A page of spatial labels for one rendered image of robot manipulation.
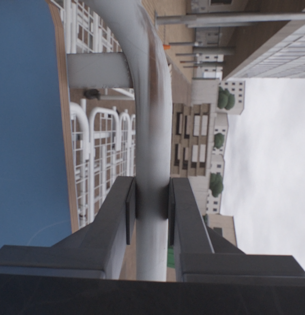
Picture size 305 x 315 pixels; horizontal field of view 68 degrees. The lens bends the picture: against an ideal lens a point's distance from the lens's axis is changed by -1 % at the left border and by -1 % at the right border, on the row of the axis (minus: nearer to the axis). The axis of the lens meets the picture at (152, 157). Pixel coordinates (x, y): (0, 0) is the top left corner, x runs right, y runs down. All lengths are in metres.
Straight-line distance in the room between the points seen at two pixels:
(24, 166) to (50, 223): 0.04
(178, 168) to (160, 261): 3.82
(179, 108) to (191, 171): 1.06
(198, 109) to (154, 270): 3.76
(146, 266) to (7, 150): 0.12
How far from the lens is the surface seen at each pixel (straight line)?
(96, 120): 2.35
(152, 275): 0.18
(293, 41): 12.83
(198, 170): 3.93
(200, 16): 5.17
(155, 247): 0.16
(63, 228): 0.18
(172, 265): 6.40
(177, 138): 3.91
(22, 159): 0.17
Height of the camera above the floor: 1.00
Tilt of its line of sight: 11 degrees down
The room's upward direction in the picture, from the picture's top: 94 degrees clockwise
